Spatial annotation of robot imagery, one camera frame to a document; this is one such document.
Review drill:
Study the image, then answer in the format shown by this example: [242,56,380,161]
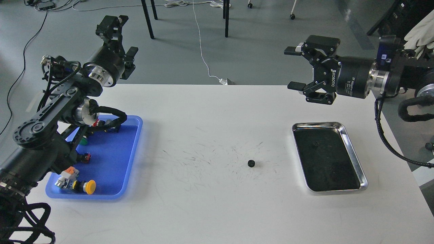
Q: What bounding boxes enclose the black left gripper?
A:
[83,15,139,87]

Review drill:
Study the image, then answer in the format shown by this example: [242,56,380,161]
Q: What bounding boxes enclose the white cable on floor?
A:
[164,0,235,85]

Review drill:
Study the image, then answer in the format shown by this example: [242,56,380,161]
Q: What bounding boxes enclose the black cable on floor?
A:
[0,0,82,136]

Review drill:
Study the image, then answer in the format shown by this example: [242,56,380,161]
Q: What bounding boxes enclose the blue plastic tray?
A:
[45,115,143,200]

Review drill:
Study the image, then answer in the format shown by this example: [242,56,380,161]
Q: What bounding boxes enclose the orange white switch block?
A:
[60,166,80,180]

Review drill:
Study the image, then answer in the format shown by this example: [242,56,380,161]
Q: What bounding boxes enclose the black red switch block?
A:
[76,153,91,164]

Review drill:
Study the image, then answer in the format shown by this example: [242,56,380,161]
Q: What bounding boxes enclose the red button black switch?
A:
[89,119,121,133]

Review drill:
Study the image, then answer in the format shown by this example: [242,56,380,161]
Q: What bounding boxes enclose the beige cloth on chair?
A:
[404,11,434,59]

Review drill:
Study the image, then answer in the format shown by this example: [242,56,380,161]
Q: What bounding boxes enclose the silver metal tray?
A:
[292,122,368,194]

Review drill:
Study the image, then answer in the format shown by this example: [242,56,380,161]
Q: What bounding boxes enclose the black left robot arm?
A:
[1,15,138,244]

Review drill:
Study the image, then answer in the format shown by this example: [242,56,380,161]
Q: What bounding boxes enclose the black table legs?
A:
[141,0,230,40]

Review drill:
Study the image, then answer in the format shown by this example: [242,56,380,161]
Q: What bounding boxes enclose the yellow push button switch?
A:
[55,177,97,195]

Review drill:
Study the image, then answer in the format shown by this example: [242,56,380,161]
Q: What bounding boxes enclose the green push button switch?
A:
[79,135,88,146]

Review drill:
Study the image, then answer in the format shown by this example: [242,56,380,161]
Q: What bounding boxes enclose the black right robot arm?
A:
[284,35,434,168]

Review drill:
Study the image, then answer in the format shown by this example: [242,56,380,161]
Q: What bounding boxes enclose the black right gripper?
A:
[284,35,375,105]

